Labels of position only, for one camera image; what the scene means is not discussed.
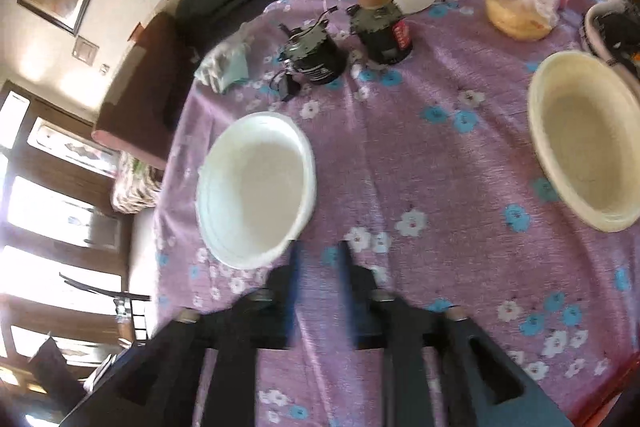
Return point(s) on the white crumpled cloth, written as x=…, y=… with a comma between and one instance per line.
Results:
x=225, y=62

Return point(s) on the black motor with red label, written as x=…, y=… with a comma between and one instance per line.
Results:
x=382, y=39

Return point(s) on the black chair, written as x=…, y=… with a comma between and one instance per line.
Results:
x=125, y=307

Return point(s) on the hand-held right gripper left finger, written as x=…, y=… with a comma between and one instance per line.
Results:
x=295, y=279

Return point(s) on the purple floral tablecloth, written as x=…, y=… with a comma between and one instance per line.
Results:
x=425, y=167

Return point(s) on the small white disposable bowl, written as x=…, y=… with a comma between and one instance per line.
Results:
x=255, y=187

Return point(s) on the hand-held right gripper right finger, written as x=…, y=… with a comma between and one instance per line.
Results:
x=345, y=279

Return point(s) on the wall switch plate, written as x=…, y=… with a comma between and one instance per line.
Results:
x=86, y=50

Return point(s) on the bag of bread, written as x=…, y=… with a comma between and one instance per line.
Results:
x=520, y=14

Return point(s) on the patterned cushion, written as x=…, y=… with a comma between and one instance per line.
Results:
x=135, y=184

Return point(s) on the brown seat cushion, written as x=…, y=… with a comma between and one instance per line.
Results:
x=145, y=97

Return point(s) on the wooden framed window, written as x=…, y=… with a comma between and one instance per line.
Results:
x=50, y=217

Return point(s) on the cream disposable bowl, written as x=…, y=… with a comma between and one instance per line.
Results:
x=585, y=137

